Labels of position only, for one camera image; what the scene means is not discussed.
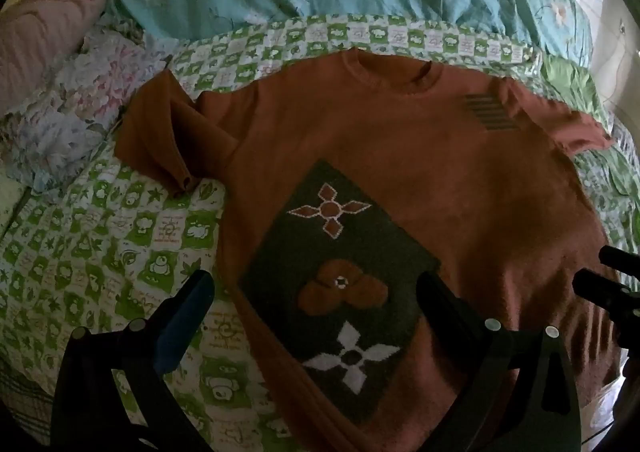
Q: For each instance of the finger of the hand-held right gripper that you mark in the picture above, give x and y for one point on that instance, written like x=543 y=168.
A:
x=620 y=263
x=602 y=292

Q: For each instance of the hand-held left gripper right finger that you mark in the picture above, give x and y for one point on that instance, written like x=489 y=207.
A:
x=439 y=296

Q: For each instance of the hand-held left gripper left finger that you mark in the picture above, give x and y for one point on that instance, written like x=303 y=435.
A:
x=184 y=319

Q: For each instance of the orange knitted sweater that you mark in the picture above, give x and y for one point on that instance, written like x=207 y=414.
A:
x=430 y=152

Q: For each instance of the green checked bed sheet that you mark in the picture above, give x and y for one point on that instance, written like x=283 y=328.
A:
x=100 y=242

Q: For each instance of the green leaf print cloth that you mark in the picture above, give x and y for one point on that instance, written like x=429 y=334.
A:
x=580 y=82

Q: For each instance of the pastel floral pillow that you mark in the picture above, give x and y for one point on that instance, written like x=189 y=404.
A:
x=75 y=102

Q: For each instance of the pink quilt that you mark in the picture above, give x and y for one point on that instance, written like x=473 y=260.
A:
x=55 y=17

